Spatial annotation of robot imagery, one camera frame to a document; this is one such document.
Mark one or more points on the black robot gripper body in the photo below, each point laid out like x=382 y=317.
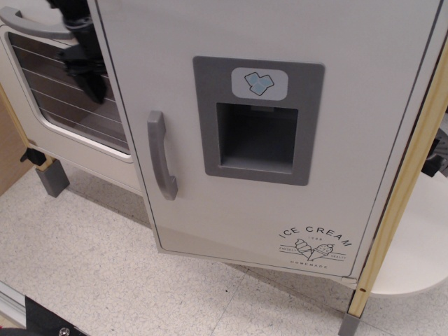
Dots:
x=86 y=56

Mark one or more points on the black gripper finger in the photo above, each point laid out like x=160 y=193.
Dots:
x=92 y=84

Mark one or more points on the grey fridge door handle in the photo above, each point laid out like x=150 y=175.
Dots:
x=156 y=138

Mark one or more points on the white toy fridge door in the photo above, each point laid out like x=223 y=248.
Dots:
x=245 y=157

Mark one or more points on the white toy oven door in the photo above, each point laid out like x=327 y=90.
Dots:
x=57 y=116

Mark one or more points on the black clamp knob left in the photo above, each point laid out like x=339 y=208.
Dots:
x=34 y=156

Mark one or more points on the wooden left side panel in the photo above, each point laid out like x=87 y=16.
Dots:
x=13 y=146

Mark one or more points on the grey left foot cap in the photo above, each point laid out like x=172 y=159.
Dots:
x=54 y=178

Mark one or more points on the grey foot cap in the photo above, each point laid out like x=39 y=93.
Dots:
x=349 y=325
x=54 y=178

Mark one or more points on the grey ice dispenser panel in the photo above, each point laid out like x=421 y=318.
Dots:
x=258 y=118

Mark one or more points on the white toy kitchen cabinet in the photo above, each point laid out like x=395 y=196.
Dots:
x=430 y=42

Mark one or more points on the black clamp right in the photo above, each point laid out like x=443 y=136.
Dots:
x=436 y=160

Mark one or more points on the grey right foot cap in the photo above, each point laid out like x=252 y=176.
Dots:
x=349 y=325

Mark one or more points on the white round table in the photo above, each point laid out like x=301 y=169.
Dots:
x=417 y=257

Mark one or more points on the grey oven door handle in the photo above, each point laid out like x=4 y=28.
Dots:
x=13 y=18

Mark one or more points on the aluminium rail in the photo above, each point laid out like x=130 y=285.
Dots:
x=13 y=306

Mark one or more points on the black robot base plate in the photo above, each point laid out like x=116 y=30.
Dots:
x=41 y=321

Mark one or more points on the wooden right frame post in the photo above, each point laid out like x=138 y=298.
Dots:
x=425 y=129

